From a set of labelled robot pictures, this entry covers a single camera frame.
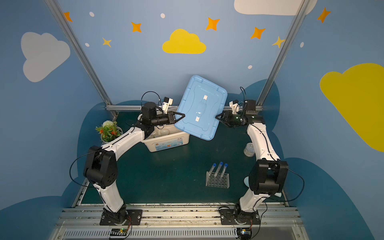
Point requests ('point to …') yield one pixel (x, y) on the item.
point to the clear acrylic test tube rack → (217, 181)
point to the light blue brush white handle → (246, 182)
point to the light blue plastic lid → (203, 101)
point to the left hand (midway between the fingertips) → (184, 114)
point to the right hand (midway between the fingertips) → (219, 116)
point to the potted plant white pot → (109, 131)
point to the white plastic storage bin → (166, 136)
